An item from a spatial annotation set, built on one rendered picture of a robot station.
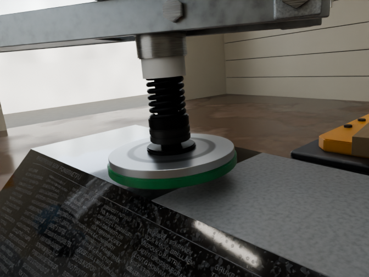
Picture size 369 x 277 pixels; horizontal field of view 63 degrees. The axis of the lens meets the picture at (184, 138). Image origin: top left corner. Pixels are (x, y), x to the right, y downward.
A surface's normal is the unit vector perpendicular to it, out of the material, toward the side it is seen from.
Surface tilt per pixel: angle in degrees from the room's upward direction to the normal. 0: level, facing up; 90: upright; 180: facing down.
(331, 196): 0
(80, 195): 45
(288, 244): 0
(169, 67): 90
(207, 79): 90
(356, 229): 0
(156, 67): 90
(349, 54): 90
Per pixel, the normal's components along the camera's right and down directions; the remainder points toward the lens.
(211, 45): 0.55, 0.16
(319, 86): -0.83, 0.20
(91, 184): -0.56, -0.52
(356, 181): -0.08, -0.97
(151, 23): -0.33, 0.26
